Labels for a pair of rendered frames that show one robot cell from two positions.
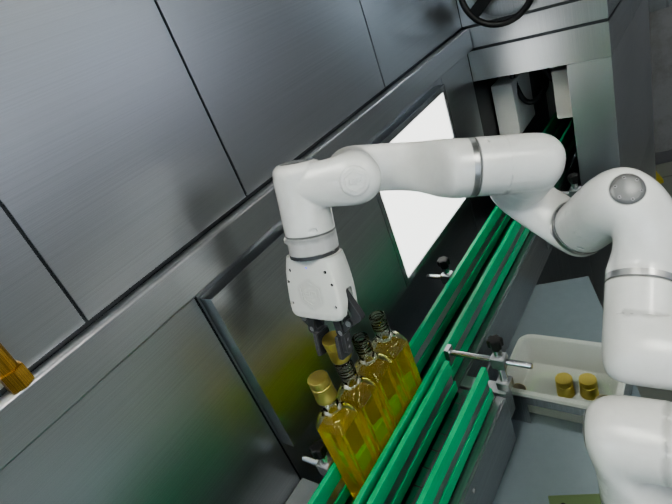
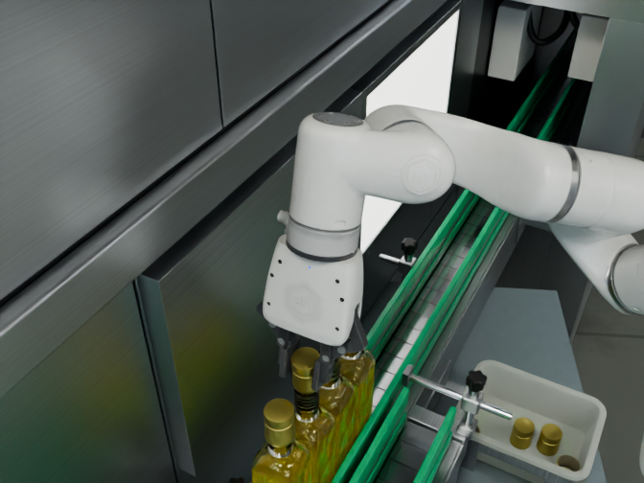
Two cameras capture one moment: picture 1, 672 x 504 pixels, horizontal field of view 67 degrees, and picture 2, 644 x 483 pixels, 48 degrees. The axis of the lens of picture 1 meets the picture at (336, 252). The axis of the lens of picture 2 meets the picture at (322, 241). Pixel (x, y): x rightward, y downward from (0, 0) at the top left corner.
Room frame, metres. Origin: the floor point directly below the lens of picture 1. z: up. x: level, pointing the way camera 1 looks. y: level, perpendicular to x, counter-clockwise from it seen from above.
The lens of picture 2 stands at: (0.12, 0.19, 1.80)
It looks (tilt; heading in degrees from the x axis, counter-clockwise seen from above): 39 degrees down; 344
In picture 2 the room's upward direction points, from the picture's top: straight up
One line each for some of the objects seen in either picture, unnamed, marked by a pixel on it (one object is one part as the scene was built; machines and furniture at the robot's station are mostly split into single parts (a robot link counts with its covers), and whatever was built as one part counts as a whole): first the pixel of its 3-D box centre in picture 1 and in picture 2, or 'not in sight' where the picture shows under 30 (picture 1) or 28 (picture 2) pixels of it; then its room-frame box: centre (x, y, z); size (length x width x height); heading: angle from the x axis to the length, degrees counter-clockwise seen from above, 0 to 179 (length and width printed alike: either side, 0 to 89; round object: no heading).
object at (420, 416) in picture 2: (487, 395); (437, 434); (0.74, -0.18, 0.85); 0.09 x 0.04 x 0.07; 46
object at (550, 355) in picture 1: (566, 382); (525, 429); (0.74, -0.34, 0.80); 0.22 x 0.17 x 0.09; 46
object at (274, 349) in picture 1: (377, 232); (345, 192); (1.01, -0.10, 1.15); 0.90 x 0.03 x 0.34; 136
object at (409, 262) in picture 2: (441, 280); (396, 266); (1.04, -0.21, 0.94); 0.07 x 0.04 x 0.13; 46
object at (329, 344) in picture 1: (336, 347); (306, 370); (0.65, 0.06, 1.17); 0.04 x 0.04 x 0.04
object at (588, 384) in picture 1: (588, 386); (549, 439); (0.72, -0.38, 0.79); 0.04 x 0.04 x 0.04
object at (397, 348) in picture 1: (400, 377); (348, 402); (0.73, -0.02, 0.99); 0.06 x 0.06 x 0.21; 47
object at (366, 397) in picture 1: (370, 424); (308, 464); (0.65, 0.06, 0.99); 0.06 x 0.06 x 0.21; 46
